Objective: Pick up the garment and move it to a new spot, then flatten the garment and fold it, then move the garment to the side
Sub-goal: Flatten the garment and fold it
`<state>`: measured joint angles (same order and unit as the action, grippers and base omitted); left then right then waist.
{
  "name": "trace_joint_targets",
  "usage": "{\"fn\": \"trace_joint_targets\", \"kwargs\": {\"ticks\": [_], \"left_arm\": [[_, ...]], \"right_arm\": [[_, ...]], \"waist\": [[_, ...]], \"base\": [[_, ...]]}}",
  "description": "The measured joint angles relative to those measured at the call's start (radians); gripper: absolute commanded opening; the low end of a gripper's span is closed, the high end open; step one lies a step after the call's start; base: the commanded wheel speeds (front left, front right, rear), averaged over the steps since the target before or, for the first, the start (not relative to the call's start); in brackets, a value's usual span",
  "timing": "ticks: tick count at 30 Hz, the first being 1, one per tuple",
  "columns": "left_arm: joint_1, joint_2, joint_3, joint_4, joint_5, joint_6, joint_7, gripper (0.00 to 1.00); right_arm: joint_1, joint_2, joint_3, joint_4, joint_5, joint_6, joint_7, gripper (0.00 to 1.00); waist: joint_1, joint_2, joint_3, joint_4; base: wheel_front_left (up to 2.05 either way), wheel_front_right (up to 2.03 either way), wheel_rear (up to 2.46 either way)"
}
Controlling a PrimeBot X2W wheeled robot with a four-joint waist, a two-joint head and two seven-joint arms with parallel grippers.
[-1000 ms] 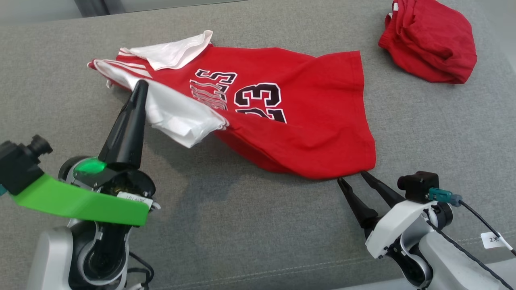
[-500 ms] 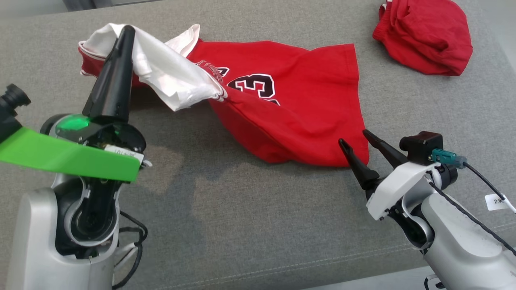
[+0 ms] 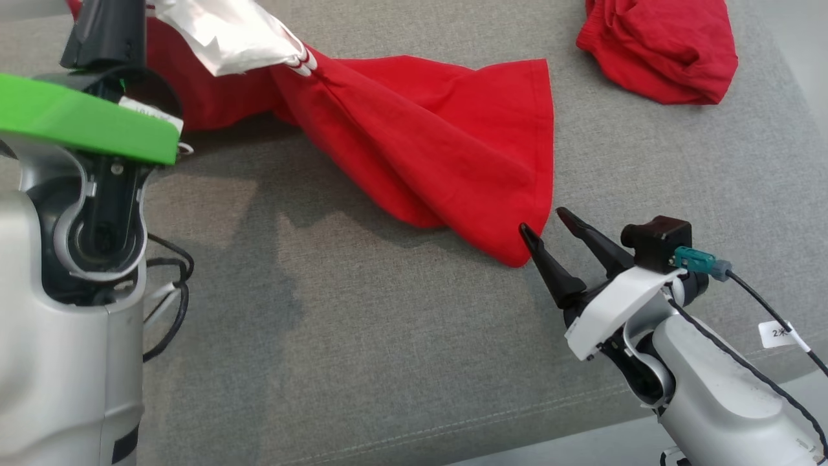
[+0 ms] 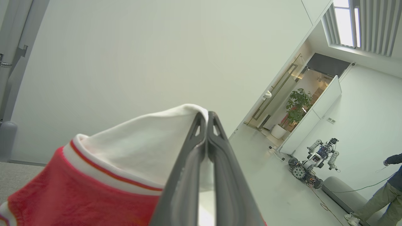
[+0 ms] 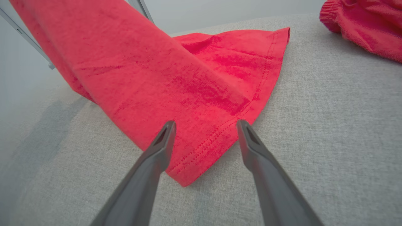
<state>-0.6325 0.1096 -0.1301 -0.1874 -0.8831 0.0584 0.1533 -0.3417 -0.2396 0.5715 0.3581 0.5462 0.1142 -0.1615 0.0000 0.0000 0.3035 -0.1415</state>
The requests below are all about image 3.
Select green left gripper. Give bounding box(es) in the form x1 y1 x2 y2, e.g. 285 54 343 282
0 0 185 166

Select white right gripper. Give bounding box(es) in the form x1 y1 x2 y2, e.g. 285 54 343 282
519 207 688 361

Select red jersey with white sleeves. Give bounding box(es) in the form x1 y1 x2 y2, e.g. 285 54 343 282
65 0 555 268

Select red shorts with white stripes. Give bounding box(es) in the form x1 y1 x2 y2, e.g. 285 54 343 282
576 0 739 105

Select teal right camera connector cable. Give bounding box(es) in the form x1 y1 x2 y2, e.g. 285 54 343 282
673 246 828 377

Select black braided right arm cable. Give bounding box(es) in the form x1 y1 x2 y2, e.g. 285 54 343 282
666 294 828 457

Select white right cable label tag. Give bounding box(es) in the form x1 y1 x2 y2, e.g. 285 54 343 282
758 320 809 353

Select white cable label tag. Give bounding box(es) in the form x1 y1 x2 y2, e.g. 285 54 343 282
146 280 183 324
758 320 809 353

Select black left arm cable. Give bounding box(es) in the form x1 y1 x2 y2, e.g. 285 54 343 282
146 233 195 285

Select white left cable label tag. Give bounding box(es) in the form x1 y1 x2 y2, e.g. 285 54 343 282
146 280 183 324

